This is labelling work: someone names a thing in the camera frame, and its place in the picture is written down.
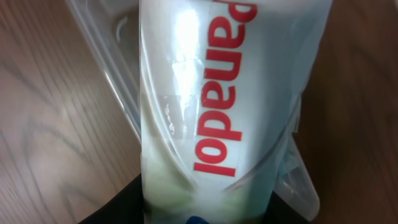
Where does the white Panadol box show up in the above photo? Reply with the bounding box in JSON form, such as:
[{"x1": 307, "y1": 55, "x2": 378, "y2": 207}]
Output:
[{"x1": 140, "y1": 0, "x2": 331, "y2": 223}]

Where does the clear plastic container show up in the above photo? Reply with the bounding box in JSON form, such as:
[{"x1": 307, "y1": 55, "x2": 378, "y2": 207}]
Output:
[{"x1": 68, "y1": 1, "x2": 320, "y2": 223}]

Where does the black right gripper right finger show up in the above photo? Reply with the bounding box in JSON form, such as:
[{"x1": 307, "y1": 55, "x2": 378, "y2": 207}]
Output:
[{"x1": 267, "y1": 192, "x2": 310, "y2": 224}]

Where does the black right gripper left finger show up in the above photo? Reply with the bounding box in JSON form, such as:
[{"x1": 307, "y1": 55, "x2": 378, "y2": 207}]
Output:
[{"x1": 79, "y1": 174, "x2": 144, "y2": 224}]

